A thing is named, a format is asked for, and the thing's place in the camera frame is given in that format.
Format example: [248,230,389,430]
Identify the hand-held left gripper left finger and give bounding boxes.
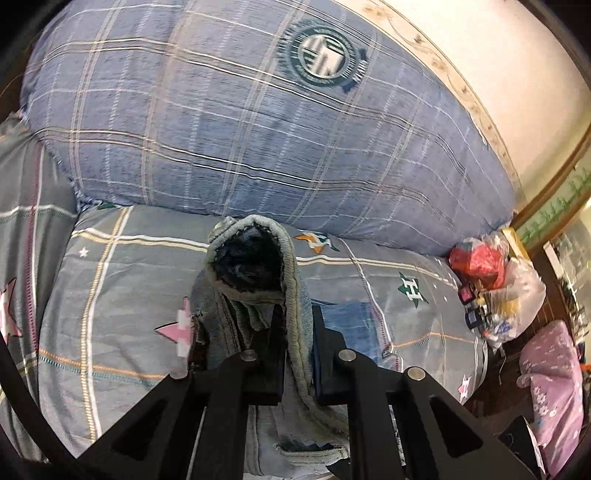
[76,304,285,480]

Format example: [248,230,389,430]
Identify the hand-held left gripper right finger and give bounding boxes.
[311,305,542,480]

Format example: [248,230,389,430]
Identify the faded blue denim pants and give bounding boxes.
[187,215,352,479]

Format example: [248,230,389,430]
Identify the grey plaid bed sheet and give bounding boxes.
[39,203,491,463]

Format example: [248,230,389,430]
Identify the red plastic bag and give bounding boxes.
[449,242,507,291]

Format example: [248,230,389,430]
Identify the white plastic bag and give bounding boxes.
[475,230,548,348]

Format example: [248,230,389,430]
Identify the purple floral cloth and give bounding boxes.
[516,320,585,468]

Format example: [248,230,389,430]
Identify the blue plaid pillow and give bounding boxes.
[18,0,518,257]

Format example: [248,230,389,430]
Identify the grey pillow with pink star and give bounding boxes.
[0,113,78,462]

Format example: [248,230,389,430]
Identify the wooden frame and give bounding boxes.
[512,137,591,232]

